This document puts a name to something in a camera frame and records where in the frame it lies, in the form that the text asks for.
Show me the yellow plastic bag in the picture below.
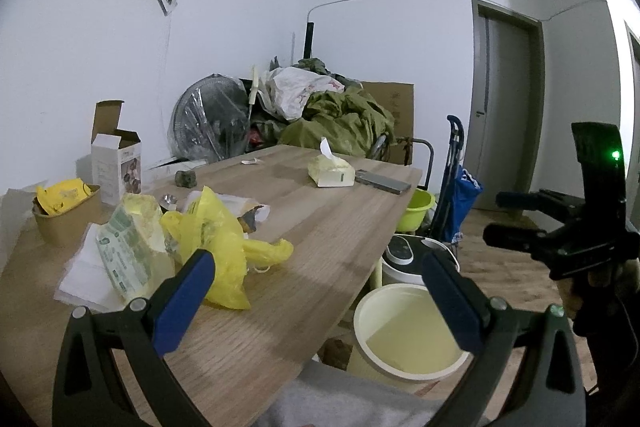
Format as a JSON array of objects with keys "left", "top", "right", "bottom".
[{"left": 160, "top": 186, "right": 294, "bottom": 310}]

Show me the cream round trash bin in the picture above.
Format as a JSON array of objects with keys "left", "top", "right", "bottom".
[{"left": 347, "top": 284, "right": 469, "bottom": 395}]

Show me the blue shopping trolley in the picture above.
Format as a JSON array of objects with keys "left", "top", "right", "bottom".
[{"left": 430, "top": 115, "right": 483, "bottom": 244}]

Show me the grey door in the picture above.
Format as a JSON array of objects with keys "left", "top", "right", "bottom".
[{"left": 464, "top": 0, "right": 544, "bottom": 211}]

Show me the lime green basin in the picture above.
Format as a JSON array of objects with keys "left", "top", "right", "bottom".
[{"left": 396, "top": 188, "right": 435, "bottom": 233}]

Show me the white black foot bath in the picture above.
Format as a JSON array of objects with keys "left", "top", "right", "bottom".
[{"left": 382, "top": 234, "right": 460, "bottom": 285}]

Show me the brown cardboard sheet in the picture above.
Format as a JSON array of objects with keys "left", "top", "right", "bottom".
[{"left": 362, "top": 81, "right": 414, "bottom": 165}]

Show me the olive green clothes pile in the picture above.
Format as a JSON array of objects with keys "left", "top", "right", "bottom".
[{"left": 279, "top": 87, "right": 395, "bottom": 157}]

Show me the cream tissue box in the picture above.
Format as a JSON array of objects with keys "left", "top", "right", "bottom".
[{"left": 307, "top": 136, "right": 355, "bottom": 188}]

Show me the small dark green object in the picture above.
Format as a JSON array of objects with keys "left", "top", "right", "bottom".
[{"left": 175, "top": 170, "right": 198, "bottom": 188}]

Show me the white open product box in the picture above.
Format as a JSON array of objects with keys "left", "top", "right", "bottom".
[{"left": 91, "top": 100, "right": 142, "bottom": 206}]

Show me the white printed plastic bag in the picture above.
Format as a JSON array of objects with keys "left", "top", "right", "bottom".
[{"left": 258, "top": 67, "right": 345, "bottom": 121}]

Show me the small white wrapper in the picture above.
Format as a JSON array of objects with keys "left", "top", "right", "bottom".
[{"left": 241, "top": 158, "right": 263, "bottom": 166}]

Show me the plastic wrapped black fan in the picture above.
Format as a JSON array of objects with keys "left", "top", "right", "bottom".
[{"left": 168, "top": 74, "right": 250, "bottom": 162}]

